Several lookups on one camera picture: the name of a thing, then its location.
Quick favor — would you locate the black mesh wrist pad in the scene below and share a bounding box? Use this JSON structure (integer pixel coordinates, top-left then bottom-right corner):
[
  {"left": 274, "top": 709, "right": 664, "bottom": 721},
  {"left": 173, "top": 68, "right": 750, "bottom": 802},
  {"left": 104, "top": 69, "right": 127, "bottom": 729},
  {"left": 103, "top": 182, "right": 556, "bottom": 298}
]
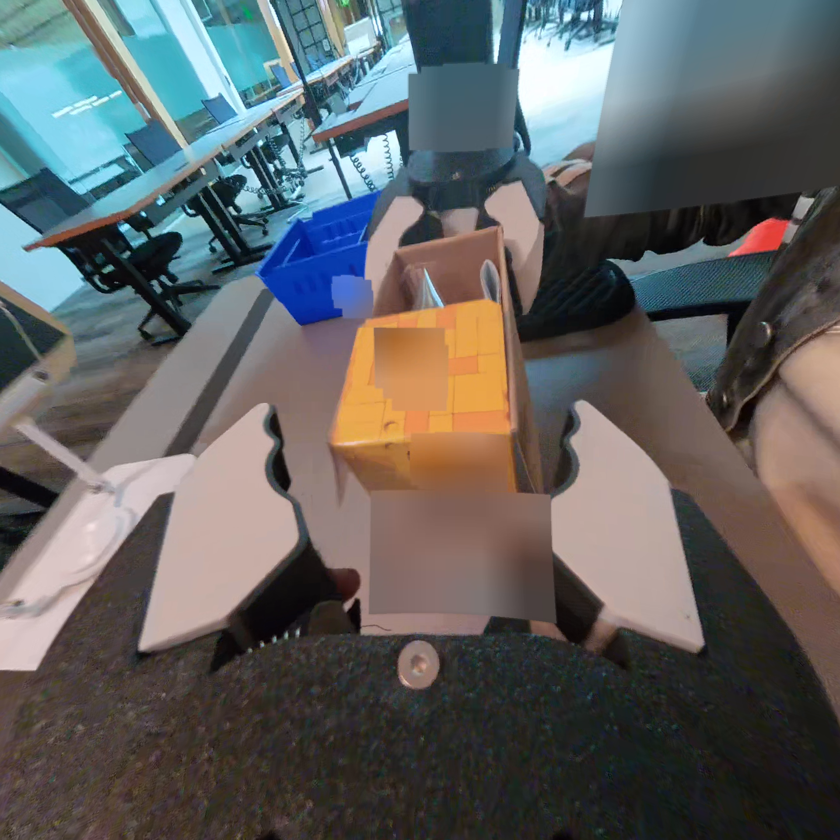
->
[{"left": 517, "top": 249, "right": 778, "bottom": 395}]

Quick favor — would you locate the orange object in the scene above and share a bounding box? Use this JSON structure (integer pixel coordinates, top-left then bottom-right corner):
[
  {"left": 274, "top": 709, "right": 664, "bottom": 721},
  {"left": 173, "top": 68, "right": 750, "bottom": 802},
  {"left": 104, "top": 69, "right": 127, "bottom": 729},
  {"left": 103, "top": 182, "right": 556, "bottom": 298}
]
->
[{"left": 730, "top": 218, "right": 793, "bottom": 258}]

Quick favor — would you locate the black office chair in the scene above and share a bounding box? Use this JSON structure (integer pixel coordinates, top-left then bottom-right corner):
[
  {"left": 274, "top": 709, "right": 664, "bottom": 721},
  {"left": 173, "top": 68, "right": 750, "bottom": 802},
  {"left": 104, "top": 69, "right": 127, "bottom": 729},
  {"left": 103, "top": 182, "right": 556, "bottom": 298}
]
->
[
  {"left": 62, "top": 226, "right": 223, "bottom": 299},
  {"left": 184, "top": 174, "right": 271, "bottom": 256}
]

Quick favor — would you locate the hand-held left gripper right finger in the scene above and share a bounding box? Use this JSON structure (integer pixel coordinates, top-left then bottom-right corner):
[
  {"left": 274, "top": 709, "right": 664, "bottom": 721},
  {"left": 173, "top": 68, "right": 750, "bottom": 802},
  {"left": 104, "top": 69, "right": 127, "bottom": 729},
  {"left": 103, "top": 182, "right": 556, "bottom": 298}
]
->
[{"left": 551, "top": 399, "right": 706, "bottom": 669}]

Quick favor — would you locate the person's right forearm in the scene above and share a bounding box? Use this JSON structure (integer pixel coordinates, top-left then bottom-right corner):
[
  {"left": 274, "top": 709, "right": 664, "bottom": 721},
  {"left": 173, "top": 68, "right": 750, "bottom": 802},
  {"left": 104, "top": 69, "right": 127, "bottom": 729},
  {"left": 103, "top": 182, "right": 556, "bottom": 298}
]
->
[{"left": 543, "top": 141, "right": 805, "bottom": 265}]

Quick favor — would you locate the blue plastic bin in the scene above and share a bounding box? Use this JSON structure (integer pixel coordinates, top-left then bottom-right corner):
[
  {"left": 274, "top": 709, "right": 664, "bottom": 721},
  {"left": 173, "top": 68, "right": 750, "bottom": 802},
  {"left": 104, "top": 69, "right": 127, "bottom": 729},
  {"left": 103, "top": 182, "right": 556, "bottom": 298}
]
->
[{"left": 256, "top": 190, "right": 383, "bottom": 327}]

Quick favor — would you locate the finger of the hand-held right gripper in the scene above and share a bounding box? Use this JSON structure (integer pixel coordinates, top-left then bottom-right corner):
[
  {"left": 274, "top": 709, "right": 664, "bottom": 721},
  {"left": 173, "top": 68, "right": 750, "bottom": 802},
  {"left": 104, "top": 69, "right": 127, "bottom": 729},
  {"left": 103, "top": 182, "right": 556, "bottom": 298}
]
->
[
  {"left": 489, "top": 178, "right": 547, "bottom": 326},
  {"left": 363, "top": 192, "right": 429, "bottom": 317}
]

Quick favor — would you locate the brown top office desk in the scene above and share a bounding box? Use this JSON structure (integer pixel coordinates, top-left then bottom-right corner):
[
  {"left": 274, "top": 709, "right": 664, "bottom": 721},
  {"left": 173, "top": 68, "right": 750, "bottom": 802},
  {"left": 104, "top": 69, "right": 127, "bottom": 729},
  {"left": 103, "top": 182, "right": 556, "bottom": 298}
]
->
[
  {"left": 23, "top": 140, "right": 227, "bottom": 345},
  {"left": 311, "top": 42, "right": 421, "bottom": 201},
  {"left": 220, "top": 85, "right": 309, "bottom": 211}
]

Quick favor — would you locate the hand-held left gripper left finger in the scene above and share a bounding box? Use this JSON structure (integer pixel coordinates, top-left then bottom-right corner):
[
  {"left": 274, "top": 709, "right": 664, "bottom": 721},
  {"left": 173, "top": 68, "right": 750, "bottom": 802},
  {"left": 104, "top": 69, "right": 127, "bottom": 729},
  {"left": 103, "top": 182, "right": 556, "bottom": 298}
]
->
[{"left": 136, "top": 403, "right": 349, "bottom": 673}]

